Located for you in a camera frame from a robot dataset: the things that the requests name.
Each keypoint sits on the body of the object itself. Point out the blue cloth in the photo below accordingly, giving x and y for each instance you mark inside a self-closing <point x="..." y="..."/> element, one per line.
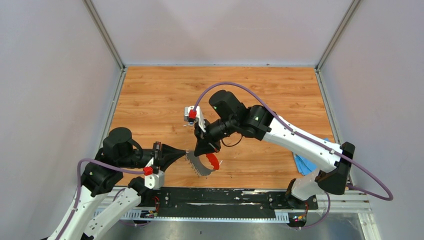
<point x="303" y="165"/>

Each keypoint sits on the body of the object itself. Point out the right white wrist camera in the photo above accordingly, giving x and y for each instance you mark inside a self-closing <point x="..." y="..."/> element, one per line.
<point x="192" y="115"/>

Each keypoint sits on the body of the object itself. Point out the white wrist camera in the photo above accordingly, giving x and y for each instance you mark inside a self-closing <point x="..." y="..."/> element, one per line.
<point x="154" y="178"/>
<point x="192" y="115"/>

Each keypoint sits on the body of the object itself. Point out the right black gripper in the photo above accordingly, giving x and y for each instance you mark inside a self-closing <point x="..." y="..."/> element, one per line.
<point x="205" y="144"/>

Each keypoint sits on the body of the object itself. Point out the red handled metal key holder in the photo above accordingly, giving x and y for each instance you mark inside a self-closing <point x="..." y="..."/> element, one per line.
<point x="201" y="169"/>

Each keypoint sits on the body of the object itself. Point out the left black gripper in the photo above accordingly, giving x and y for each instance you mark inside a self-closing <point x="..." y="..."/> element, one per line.
<point x="165" y="157"/>

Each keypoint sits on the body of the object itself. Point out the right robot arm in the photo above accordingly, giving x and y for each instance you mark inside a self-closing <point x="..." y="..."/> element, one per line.
<point x="257" y="122"/>

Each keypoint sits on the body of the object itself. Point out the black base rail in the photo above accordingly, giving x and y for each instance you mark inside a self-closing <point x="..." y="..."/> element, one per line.
<point x="235" y="205"/>

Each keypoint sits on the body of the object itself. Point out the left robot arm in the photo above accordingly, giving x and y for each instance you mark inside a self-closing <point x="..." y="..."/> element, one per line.
<point x="97" y="177"/>

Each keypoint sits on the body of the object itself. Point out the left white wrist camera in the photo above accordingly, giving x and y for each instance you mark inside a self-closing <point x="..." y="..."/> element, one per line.
<point x="154" y="178"/>

